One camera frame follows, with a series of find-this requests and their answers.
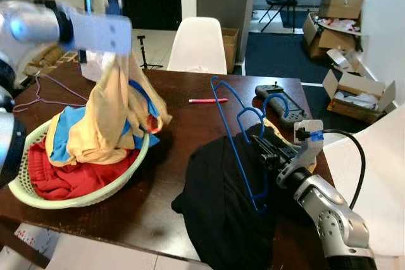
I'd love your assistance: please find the blue plastic clothes hanger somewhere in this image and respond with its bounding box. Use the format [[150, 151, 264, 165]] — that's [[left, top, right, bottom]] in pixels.
[[210, 76, 292, 212]]

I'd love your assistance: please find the black garment white print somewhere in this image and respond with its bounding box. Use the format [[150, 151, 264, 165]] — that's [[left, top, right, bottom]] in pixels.
[[171, 123, 304, 270]]

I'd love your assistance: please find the yellow and blue jacket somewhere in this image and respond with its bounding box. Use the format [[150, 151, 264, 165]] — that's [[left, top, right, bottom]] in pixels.
[[49, 52, 173, 166]]

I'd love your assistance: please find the black handheld game console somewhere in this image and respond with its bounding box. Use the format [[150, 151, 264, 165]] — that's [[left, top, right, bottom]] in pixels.
[[255, 84, 311, 126]]

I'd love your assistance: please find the pink pen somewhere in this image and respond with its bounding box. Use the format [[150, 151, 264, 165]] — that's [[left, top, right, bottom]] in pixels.
[[189, 97, 228, 104]]

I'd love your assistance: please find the small open cardboard box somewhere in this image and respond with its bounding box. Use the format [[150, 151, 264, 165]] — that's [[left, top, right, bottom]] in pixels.
[[323, 68, 396, 122]]

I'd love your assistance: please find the plain brown cardboard box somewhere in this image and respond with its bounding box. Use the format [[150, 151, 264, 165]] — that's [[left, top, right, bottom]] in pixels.
[[220, 27, 240, 68]]

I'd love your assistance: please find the large open cardboard box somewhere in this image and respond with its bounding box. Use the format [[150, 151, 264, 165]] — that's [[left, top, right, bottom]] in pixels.
[[302, 12, 365, 59]]

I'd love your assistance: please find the closed cardboard box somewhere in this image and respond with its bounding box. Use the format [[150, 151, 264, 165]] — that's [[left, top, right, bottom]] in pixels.
[[318, 0, 366, 20]]

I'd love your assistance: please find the black tripod stand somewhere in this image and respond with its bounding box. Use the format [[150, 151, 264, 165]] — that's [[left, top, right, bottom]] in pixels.
[[136, 35, 164, 70]]

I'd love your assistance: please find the pale green laundry basket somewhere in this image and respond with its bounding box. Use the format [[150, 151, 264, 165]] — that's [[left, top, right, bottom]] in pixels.
[[8, 118, 151, 210]]

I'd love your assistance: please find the red garment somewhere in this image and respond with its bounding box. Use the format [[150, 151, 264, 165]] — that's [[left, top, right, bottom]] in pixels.
[[27, 137, 141, 201]]

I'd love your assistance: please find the flat brown cardboard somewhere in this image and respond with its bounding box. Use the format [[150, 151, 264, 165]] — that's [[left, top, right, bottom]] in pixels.
[[25, 46, 77, 81]]

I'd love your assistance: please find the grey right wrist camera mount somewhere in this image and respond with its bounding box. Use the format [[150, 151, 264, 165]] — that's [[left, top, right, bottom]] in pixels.
[[278, 120, 325, 185]]

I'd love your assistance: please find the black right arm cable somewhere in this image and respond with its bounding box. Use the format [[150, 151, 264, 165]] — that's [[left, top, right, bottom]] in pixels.
[[320, 129, 368, 211]]

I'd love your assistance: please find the pink wire hanger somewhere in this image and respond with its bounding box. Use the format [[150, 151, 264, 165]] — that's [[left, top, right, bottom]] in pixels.
[[13, 71, 89, 114]]

